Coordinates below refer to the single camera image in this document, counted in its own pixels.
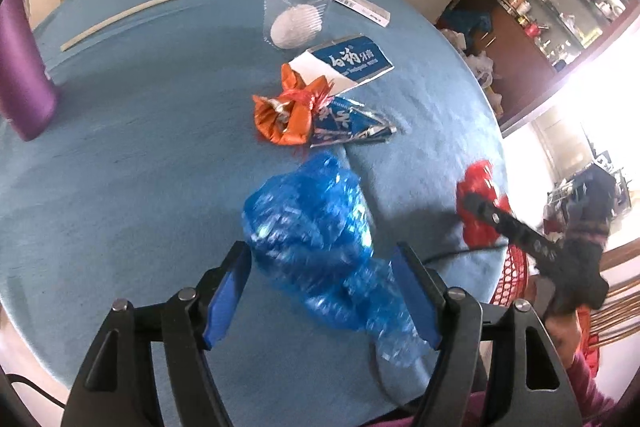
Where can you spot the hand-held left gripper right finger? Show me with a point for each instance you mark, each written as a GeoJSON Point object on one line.
{"type": "Point", "coordinates": [417, 302]}

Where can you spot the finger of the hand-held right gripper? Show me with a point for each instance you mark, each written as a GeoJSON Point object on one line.
{"type": "Point", "coordinates": [505, 222]}

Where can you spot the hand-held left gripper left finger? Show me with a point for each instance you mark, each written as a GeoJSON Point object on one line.
{"type": "Point", "coordinates": [227, 302]}

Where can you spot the red wrapper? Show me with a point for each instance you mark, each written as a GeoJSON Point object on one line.
{"type": "Point", "coordinates": [482, 179]}

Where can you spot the red plastic basket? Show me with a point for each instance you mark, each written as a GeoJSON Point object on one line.
{"type": "Point", "coordinates": [510, 277]}

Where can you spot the orange snack wrapper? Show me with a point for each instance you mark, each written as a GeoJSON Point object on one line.
{"type": "Point", "coordinates": [295, 117]}

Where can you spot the white and blue toothpaste box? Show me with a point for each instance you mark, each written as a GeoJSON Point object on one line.
{"type": "Point", "coordinates": [350, 59]}

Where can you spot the white tissue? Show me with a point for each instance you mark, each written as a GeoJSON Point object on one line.
{"type": "Point", "coordinates": [295, 27]}

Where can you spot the person's right forearm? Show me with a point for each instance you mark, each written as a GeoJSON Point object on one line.
{"type": "Point", "coordinates": [590, 392]}

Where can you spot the person's right hand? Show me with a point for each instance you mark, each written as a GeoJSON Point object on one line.
{"type": "Point", "coordinates": [562, 337]}

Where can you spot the clothes drying rack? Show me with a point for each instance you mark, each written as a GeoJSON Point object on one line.
{"type": "Point", "coordinates": [575, 197]}

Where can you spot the wooden chair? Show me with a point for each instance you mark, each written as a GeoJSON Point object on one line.
{"type": "Point", "coordinates": [620, 312]}

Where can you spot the blue tablecloth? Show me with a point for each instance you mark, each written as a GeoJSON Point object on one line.
{"type": "Point", "coordinates": [125, 187]}

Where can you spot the white plastic bags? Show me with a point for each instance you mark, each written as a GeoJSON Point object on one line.
{"type": "Point", "coordinates": [482, 67]}

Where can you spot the dark blue plastic bag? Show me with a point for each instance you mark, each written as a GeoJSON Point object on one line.
{"type": "Point", "coordinates": [467, 22]}

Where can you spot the purple bottle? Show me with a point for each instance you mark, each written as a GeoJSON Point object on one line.
{"type": "Point", "coordinates": [22, 72]}

